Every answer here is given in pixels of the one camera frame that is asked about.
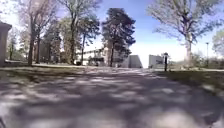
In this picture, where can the grey building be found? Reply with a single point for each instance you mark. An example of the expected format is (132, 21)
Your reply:
(135, 61)

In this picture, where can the grey asphalt path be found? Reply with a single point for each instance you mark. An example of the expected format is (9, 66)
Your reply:
(110, 100)

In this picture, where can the bushes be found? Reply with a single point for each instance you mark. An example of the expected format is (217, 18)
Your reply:
(213, 63)

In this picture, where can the thin pole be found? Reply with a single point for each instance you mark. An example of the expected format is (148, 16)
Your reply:
(207, 51)

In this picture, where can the dark conifer tree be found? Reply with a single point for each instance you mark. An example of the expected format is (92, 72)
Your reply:
(116, 33)

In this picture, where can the grass strip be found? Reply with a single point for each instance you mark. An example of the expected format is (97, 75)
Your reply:
(200, 78)
(40, 71)

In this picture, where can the tan building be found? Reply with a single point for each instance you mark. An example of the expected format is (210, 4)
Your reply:
(4, 43)

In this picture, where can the white building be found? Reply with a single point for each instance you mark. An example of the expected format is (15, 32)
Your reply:
(91, 55)

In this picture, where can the short lamp post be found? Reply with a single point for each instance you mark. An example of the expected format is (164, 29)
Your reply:
(165, 61)

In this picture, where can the tree with pale leaves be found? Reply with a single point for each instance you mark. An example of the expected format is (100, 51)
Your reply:
(189, 43)

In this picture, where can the row of bare trees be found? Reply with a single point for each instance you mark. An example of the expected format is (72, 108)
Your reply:
(33, 33)

